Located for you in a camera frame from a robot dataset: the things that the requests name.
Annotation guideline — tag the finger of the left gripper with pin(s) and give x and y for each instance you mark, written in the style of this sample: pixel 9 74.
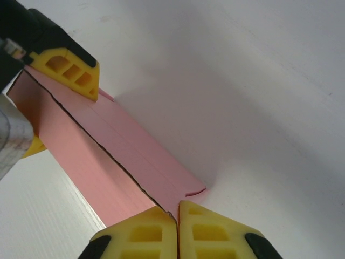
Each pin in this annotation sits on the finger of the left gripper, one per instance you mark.
pixel 35 148
pixel 67 70

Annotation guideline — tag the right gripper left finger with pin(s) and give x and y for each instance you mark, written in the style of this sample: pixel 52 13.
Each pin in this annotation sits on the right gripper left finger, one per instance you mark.
pixel 145 237

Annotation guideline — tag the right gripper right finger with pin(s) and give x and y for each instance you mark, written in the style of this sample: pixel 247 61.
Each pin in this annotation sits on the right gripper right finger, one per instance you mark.
pixel 213 234

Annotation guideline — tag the pink paper box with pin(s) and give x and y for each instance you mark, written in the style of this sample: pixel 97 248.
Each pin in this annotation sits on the pink paper box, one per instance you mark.
pixel 94 151

